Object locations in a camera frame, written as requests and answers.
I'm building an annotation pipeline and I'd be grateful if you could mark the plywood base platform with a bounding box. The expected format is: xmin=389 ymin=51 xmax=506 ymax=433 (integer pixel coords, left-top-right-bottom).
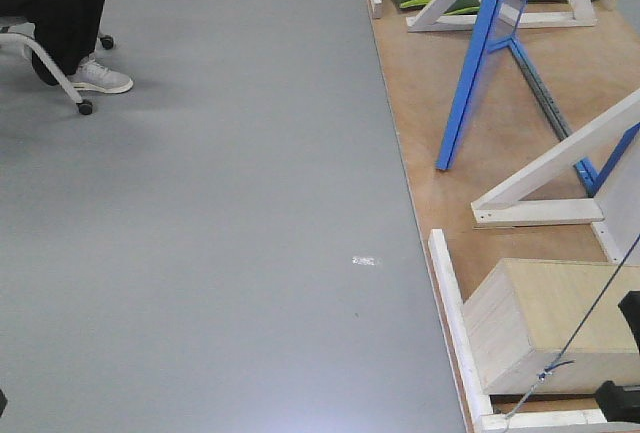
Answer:
xmin=373 ymin=0 xmax=639 ymax=417

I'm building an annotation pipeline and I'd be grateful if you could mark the black robot part right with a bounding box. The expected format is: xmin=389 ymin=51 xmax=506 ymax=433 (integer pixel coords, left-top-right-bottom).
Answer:
xmin=595 ymin=290 xmax=640 ymax=424

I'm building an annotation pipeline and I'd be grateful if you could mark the light wooden box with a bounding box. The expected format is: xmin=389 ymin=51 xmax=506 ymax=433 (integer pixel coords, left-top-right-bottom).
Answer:
xmin=462 ymin=258 xmax=639 ymax=395

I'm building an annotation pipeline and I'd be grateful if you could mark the white wooden brace frame near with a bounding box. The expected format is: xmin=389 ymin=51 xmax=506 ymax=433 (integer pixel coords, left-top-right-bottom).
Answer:
xmin=471 ymin=91 xmax=639 ymax=262

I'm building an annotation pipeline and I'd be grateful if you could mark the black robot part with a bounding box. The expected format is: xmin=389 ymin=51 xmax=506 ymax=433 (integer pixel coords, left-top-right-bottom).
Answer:
xmin=0 ymin=390 xmax=8 ymax=417
xmin=595 ymin=290 xmax=640 ymax=424

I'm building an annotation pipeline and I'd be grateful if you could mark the blue door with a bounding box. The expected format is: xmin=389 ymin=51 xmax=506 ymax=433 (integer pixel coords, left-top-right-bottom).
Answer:
xmin=436 ymin=0 xmax=618 ymax=195

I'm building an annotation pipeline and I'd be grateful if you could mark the white sneaker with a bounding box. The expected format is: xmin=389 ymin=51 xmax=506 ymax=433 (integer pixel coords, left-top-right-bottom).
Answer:
xmin=67 ymin=55 xmax=134 ymax=94

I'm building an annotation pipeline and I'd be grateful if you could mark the white wooden edge batten near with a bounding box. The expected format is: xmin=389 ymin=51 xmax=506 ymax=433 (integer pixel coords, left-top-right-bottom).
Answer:
xmin=427 ymin=229 xmax=639 ymax=433

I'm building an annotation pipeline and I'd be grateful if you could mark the black robot part lower left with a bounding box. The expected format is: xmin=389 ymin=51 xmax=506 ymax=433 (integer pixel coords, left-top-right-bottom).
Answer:
xmin=0 ymin=390 xmax=8 ymax=417

